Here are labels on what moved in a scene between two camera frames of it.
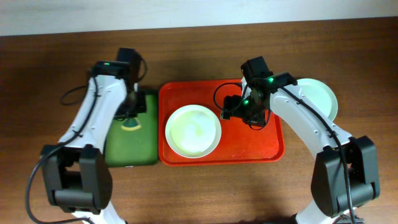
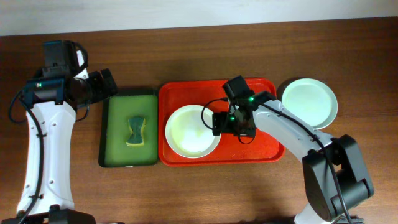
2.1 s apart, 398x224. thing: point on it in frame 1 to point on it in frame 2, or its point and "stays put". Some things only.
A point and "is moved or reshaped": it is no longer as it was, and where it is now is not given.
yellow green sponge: x=130 y=124 is moved or reshaped
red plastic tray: x=238 y=143 stays put
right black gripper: x=234 y=102 to x=222 y=124
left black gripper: x=137 y=104 to x=101 y=84
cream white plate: x=193 y=131 stays put
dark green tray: x=137 y=147 stays put
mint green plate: x=320 y=95 stays put
